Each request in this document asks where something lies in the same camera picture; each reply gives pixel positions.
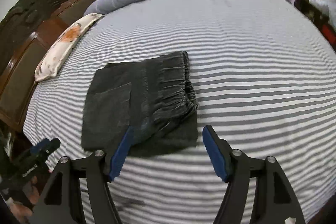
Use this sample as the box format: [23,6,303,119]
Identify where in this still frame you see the dark grey denim pants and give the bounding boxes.
[81,51,198,157]

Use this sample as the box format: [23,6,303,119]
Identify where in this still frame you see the dark wooden headboard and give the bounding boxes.
[1,0,95,131]

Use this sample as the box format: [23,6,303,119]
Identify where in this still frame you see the grey white striped bedsheet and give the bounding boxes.
[23,0,335,221]

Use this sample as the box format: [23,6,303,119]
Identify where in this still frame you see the person left hand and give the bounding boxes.
[5,176,40,223]

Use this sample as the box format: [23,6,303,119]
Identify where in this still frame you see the floral pillow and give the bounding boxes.
[34,13,104,83]

